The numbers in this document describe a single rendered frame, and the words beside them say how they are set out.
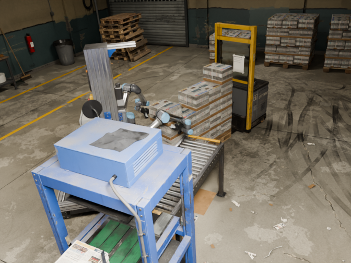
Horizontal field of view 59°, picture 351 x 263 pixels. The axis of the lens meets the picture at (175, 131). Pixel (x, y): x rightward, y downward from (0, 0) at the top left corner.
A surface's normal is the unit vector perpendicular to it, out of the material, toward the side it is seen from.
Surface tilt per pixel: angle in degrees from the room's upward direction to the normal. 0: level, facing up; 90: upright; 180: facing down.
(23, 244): 0
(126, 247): 0
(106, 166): 90
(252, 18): 90
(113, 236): 0
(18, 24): 90
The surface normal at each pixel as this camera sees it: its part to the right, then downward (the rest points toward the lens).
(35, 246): -0.07, -0.87
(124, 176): -0.45, 0.46
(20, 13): 0.89, 0.17
